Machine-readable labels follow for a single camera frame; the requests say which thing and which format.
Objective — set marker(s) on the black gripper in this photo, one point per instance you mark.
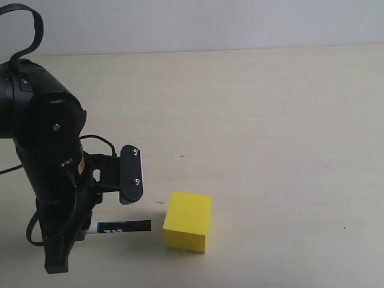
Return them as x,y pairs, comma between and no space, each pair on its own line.
64,212

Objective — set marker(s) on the black and white marker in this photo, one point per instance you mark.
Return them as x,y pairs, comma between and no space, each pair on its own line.
120,227

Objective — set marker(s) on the yellow foam cube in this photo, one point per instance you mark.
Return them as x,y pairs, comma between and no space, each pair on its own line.
187,222

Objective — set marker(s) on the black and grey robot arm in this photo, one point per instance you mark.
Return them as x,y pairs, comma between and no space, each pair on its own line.
44,119

